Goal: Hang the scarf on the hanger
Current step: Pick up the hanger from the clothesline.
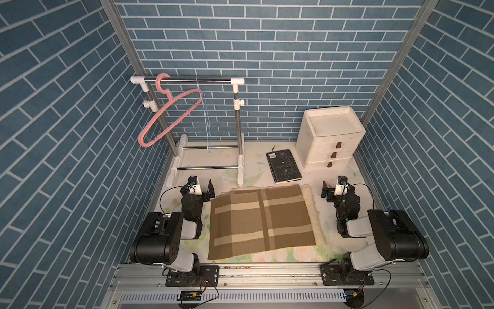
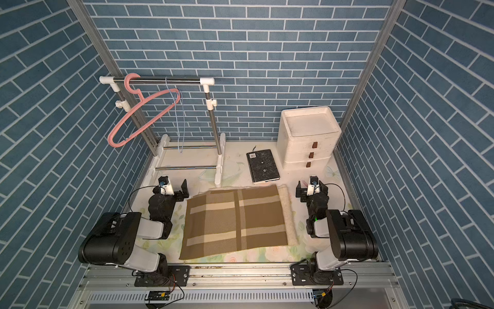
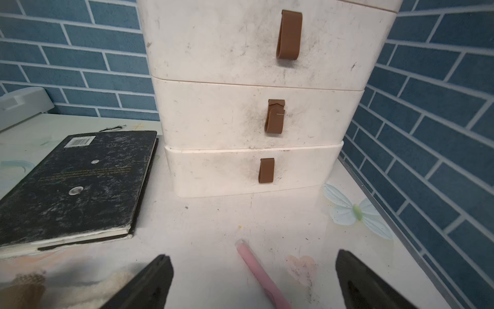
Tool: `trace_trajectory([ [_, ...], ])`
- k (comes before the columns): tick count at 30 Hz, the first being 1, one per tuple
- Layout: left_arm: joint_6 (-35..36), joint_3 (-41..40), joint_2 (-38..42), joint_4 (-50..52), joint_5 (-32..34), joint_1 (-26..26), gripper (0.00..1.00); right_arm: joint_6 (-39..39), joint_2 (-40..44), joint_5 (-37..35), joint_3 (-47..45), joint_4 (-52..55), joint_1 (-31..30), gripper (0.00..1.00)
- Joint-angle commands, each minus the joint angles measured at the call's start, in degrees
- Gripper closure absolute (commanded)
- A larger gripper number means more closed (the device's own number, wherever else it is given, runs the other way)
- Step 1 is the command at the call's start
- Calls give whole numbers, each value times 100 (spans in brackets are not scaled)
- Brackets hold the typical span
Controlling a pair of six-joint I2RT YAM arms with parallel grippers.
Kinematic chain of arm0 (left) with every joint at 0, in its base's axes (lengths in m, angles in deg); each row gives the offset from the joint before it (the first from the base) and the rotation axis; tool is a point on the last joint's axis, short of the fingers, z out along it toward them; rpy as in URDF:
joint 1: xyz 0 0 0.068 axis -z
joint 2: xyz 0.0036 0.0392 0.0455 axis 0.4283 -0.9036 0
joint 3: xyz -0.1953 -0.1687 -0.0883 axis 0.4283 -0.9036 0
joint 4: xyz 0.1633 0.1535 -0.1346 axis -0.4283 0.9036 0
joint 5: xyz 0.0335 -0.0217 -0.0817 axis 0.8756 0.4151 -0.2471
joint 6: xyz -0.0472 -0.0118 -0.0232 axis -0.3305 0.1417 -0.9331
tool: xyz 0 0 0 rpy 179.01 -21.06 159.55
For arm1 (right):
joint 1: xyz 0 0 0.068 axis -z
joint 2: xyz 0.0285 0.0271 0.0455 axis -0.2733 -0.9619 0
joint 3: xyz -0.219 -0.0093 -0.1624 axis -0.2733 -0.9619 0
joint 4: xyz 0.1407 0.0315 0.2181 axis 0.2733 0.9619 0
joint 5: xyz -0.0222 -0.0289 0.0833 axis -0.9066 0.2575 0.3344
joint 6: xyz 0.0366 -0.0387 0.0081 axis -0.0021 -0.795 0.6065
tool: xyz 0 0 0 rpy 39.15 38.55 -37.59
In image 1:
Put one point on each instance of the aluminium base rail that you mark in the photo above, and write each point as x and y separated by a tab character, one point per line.
272	285

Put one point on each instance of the small black controller board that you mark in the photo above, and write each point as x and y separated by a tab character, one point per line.
194	296

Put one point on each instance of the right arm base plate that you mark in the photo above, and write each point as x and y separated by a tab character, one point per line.
335	275

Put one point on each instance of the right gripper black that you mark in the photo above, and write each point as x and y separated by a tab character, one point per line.
339	196

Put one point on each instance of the floral table mat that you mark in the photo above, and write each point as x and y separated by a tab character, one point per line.
258	174

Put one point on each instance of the white three-drawer cabinet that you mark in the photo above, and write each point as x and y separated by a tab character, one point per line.
328	138

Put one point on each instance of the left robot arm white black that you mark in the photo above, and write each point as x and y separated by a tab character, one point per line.
158	239

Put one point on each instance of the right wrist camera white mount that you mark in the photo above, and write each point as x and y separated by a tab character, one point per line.
340	188

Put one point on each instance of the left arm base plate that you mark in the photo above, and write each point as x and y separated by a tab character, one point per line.
205	275

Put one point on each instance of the beige knitted cloth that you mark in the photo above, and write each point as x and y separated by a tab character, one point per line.
313	215

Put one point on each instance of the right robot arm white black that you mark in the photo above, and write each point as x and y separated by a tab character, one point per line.
396	238

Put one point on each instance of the brown plaid scarf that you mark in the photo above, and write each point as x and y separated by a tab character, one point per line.
248	221

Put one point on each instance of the metal clothes rack white joints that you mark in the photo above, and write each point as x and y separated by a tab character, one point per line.
234	82

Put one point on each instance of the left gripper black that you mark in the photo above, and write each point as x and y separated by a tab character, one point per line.
197	195

